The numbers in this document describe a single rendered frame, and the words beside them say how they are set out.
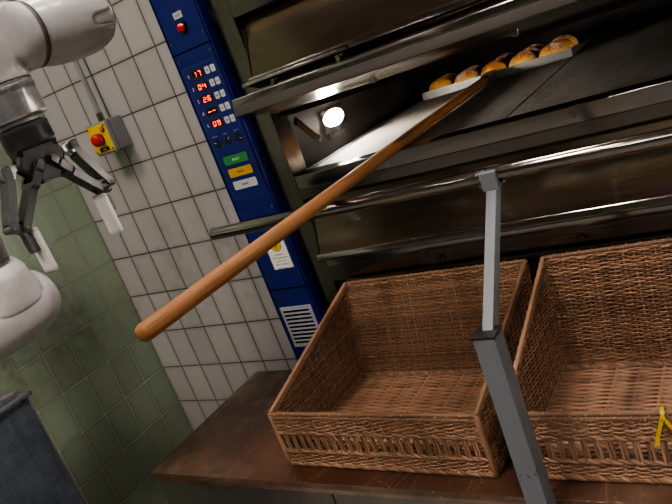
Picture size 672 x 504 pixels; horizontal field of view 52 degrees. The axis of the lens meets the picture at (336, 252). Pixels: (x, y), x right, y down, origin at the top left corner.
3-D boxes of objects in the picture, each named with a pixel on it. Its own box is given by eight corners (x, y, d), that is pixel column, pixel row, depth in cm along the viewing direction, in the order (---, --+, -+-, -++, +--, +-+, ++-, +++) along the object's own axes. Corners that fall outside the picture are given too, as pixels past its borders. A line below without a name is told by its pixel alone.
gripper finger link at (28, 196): (46, 161, 104) (38, 158, 103) (33, 232, 101) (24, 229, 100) (33, 167, 106) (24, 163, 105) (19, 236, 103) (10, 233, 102)
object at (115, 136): (113, 151, 225) (100, 121, 223) (133, 144, 220) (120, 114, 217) (97, 158, 220) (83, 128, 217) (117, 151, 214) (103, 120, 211)
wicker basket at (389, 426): (373, 362, 207) (342, 279, 200) (559, 353, 174) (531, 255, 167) (285, 467, 170) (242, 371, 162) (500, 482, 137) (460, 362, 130)
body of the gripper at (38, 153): (30, 121, 109) (58, 175, 111) (-17, 138, 102) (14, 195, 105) (56, 109, 104) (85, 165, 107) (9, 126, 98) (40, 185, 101)
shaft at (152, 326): (150, 344, 98) (142, 326, 98) (136, 345, 100) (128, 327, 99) (490, 83, 233) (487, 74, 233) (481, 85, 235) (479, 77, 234)
